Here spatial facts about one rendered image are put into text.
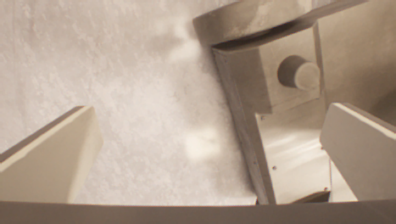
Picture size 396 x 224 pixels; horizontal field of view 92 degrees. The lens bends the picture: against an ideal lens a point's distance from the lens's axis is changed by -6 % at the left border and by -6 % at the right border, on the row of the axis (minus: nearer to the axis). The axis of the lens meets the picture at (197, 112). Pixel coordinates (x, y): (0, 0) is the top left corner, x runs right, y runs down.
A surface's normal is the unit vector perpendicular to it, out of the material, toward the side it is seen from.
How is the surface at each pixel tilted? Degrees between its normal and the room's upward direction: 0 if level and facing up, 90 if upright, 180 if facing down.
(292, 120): 0
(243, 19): 24
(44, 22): 0
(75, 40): 0
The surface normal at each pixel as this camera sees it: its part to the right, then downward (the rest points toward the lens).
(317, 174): 0.14, 0.36
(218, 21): -0.62, 0.48
